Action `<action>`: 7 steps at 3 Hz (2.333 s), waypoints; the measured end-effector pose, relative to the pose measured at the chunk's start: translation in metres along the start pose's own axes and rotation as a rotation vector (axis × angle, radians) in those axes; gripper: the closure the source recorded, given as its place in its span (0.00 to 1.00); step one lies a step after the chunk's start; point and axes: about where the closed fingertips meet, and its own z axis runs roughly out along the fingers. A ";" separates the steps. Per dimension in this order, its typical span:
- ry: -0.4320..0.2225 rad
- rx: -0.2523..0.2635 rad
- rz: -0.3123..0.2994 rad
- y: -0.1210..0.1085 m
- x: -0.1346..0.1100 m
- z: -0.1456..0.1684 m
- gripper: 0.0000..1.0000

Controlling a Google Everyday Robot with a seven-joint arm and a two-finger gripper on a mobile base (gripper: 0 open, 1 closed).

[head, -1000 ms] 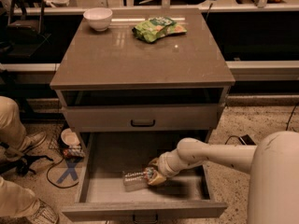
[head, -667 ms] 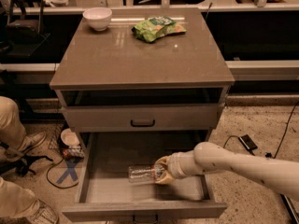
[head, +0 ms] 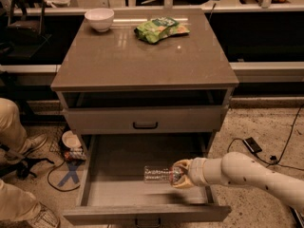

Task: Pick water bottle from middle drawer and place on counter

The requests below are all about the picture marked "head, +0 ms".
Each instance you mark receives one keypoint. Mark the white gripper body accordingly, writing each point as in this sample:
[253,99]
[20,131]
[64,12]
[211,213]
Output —
[196,171]

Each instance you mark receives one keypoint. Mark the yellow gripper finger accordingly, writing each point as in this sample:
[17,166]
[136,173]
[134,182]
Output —
[183,183]
[183,165]

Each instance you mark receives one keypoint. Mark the clear plastic water bottle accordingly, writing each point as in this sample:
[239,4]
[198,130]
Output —
[153,174]

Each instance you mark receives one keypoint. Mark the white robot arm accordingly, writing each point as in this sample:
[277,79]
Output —
[238,169]

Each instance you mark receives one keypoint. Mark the closed grey upper drawer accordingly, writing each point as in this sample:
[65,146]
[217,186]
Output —
[138,120]

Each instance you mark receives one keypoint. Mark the open grey lower drawer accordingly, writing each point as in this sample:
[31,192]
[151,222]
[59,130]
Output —
[113,190]

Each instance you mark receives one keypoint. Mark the grey drawer cabinet with counter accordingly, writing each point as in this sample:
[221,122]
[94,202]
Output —
[115,69]

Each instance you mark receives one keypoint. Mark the black device on floor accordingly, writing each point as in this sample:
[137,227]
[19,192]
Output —
[252,145]

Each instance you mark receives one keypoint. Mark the snack packet on floor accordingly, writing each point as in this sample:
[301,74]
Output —
[74,156]

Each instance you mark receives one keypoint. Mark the blue tape cross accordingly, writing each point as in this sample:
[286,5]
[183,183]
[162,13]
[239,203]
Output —
[71,173]

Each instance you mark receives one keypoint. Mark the black bar on floor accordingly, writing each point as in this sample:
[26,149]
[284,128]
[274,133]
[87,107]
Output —
[299,218]

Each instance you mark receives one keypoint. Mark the green snack bag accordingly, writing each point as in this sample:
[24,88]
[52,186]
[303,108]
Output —
[157,29]

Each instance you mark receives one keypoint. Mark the lower white sneaker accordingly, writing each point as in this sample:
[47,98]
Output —
[45,219]

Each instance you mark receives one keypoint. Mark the white sneaker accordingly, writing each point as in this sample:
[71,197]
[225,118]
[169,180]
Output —
[28,146]
[45,219]

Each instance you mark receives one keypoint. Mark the upper white sneaker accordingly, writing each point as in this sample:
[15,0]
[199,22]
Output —
[28,146]

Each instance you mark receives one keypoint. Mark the white ceramic bowl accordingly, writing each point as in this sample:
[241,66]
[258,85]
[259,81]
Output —
[100,19]

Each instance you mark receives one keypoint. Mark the person lower leg beige trousers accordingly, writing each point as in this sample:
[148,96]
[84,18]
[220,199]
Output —
[17,204]

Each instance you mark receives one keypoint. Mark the person leg beige trousers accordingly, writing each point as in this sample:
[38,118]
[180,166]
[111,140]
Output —
[17,204]
[12,133]

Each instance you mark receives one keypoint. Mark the black chair base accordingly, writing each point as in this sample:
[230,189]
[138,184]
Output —
[23,165]

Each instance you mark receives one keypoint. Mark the person upper leg beige trousers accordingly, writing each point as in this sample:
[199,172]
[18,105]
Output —
[12,133]

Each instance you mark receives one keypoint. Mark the black stand at left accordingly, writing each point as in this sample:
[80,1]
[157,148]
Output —
[24,36]

